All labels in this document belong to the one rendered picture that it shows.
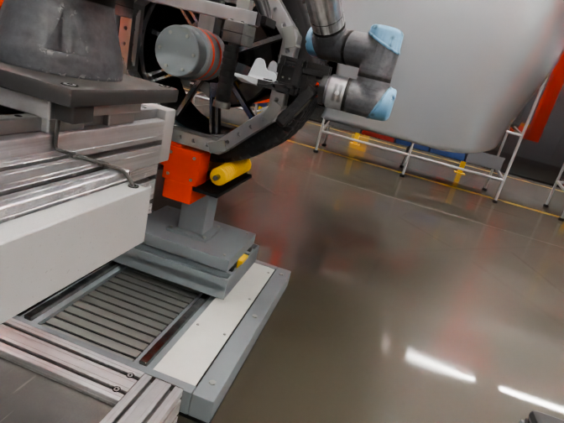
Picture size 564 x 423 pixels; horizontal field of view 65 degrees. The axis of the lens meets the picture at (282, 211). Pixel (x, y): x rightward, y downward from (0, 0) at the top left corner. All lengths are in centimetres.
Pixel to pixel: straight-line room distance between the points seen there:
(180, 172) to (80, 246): 100
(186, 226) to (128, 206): 116
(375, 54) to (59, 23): 64
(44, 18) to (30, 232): 28
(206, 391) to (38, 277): 85
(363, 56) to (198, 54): 43
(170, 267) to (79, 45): 109
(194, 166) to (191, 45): 37
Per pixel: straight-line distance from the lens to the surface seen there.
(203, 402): 120
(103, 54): 59
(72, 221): 42
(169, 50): 125
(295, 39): 128
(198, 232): 163
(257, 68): 103
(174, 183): 143
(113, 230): 47
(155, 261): 159
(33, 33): 58
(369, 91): 100
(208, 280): 153
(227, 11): 114
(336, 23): 103
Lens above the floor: 89
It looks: 19 degrees down
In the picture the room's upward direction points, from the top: 14 degrees clockwise
